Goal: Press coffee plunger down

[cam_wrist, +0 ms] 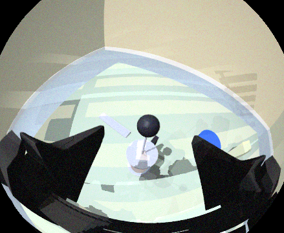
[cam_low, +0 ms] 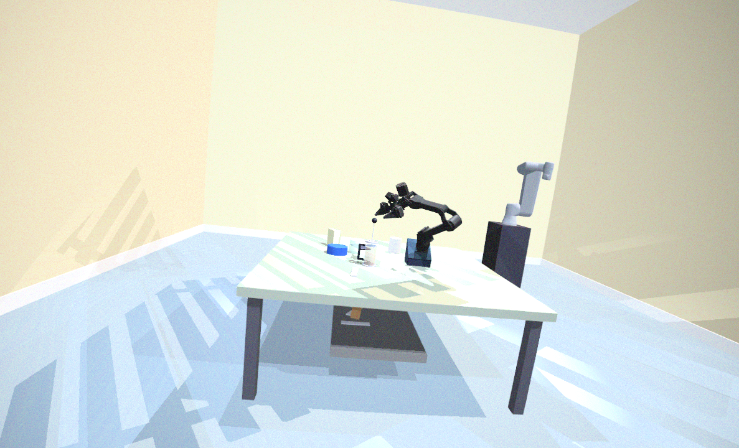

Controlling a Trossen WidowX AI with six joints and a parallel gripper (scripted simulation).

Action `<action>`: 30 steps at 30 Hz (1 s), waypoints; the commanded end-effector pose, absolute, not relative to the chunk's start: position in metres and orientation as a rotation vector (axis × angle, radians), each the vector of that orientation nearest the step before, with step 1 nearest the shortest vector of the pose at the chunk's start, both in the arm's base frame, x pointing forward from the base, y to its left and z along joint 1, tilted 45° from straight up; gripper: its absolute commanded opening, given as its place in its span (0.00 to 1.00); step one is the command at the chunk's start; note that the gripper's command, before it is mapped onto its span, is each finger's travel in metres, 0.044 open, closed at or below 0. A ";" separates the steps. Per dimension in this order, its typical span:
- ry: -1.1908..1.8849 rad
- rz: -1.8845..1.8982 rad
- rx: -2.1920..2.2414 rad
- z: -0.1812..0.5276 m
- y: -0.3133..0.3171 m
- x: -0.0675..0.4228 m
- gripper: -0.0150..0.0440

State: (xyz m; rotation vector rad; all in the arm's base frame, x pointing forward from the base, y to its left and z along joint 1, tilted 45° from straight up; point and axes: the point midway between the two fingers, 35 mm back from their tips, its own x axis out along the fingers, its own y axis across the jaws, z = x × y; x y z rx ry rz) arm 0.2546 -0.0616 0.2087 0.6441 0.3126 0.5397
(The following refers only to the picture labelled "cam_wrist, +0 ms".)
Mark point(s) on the cream rectangular block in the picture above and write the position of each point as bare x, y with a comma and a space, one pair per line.
241, 150

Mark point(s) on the french press coffee maker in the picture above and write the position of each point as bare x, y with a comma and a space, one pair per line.
142, 154

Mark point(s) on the blue cylinder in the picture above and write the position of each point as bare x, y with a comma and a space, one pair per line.
211, 137

